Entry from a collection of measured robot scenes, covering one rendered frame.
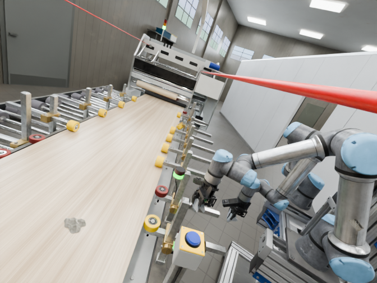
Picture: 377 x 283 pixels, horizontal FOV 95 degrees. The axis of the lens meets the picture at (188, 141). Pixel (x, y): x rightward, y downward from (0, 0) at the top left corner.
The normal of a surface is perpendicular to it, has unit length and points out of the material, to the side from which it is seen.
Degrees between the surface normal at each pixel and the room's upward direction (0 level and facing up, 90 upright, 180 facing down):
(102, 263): 0
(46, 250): 0
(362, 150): 83
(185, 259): 90
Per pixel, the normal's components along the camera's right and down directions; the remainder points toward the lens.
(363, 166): -0.39, 0.11
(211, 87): -0.05, 0.38
